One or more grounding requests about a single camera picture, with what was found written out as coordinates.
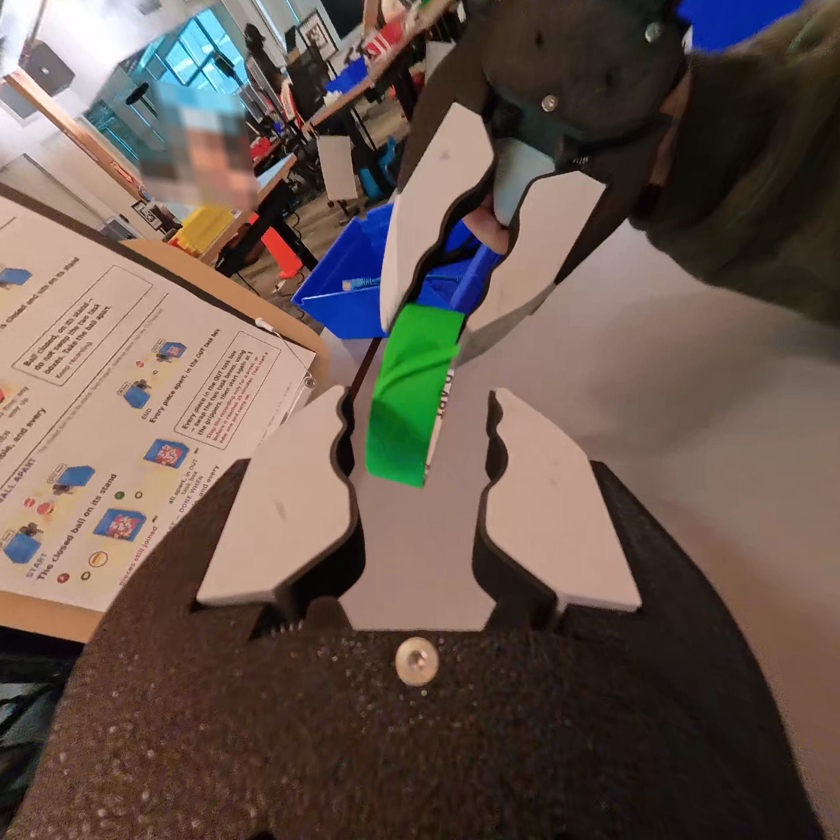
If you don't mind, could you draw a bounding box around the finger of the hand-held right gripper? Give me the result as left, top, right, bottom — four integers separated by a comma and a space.
378, 101, 496, 337
458, 171, 608, 362

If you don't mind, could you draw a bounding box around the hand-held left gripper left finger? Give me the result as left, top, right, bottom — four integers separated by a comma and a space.
194, 385, 367, 610

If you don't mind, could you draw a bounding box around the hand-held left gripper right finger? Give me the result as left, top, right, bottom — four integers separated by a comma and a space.
472, 387, 644, 616

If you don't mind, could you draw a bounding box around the green tape roll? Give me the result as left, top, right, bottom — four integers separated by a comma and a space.
365, 303, 467, 488

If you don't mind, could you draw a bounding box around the person's right forearm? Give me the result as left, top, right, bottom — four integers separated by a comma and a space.
630, 0, 840, 326

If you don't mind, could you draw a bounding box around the person's right hand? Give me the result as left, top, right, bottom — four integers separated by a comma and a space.
468, 196, 511, 256

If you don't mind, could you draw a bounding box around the white panel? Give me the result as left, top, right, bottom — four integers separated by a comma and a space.
317, 134, 360, 202

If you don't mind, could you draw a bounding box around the blue plastic bin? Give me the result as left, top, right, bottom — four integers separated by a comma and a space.
679, 0, 809, 52
290, 202, 506, 340

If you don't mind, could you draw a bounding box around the desk with black legs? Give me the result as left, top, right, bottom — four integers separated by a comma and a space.
215, 153, 316, 278

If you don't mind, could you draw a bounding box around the orange traffic cone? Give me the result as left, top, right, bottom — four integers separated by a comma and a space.
261, 225, 304, 280

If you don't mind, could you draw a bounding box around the printed instruction sheet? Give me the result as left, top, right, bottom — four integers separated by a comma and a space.
0, 197, 317, 613

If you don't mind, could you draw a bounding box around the yellow plastic bin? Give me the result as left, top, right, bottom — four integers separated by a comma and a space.
169, 205, 235, 258

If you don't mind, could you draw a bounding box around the black wall box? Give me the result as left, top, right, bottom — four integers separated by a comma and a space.
20, 41, 74, 94

